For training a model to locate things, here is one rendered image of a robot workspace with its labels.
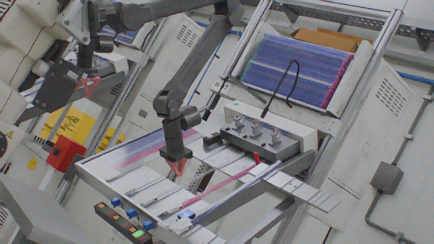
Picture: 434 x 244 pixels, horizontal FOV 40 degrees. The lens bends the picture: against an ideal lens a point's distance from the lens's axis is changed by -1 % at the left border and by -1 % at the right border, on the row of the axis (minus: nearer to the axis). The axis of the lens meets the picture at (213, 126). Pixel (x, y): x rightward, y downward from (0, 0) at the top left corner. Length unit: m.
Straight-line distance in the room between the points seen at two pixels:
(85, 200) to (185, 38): 1.14
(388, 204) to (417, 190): 0.20
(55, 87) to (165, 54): 1.86
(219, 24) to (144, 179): 0.75
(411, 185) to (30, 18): 2.69
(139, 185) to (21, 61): 0.77
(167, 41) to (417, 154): 1.68
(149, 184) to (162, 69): 1.40
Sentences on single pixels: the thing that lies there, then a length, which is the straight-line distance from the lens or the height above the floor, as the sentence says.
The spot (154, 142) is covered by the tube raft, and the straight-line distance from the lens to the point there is 2.62.
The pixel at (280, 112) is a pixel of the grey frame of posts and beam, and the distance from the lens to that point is 2.58.
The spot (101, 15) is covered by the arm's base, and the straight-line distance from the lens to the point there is 1.70.
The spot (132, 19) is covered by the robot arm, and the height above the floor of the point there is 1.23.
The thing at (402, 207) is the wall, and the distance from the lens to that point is 3.84.
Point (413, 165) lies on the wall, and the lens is 3.91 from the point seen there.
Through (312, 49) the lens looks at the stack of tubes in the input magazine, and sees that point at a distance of 2.60.
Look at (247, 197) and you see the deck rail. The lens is 2.23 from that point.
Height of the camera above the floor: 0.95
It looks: 4 degrees up
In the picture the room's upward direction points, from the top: 28 degrees clockwise
